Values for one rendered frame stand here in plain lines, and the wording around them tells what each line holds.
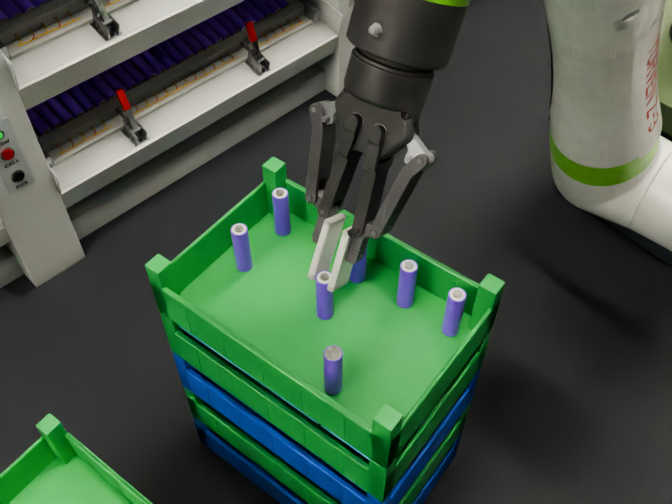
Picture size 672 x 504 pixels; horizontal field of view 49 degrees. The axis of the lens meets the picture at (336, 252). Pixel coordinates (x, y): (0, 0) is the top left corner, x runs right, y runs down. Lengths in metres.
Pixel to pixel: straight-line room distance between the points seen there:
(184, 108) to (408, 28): 0.76
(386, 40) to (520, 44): 1.16
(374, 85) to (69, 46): 0.61
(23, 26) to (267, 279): 0.53
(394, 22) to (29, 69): 0.64
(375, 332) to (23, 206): 0.63
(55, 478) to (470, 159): 0.92
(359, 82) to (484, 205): 0.76
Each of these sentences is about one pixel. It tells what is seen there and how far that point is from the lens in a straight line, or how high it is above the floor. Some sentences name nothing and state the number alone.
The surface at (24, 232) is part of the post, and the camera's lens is 1.24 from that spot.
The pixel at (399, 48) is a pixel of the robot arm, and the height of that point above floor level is 0.63.
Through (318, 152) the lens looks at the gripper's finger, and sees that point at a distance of 0.71.
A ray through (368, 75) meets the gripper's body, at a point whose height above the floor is 0.60.
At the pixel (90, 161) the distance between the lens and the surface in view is 1.26.
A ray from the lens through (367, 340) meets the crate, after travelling 0.78.
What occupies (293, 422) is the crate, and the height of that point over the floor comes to 0.28.
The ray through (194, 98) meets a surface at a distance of 1.34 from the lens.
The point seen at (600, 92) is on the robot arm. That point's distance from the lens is 0.71.
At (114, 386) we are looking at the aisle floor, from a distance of 1.17.
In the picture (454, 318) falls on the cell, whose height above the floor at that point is 0.36.
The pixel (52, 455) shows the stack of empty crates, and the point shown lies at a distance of 0.94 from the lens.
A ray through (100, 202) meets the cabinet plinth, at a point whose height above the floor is 0.05.
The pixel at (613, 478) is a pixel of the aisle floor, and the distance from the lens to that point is 1.13.
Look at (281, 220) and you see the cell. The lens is 0.85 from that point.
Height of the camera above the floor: 0.98
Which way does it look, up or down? 50 degrees down
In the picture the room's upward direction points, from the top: straight up
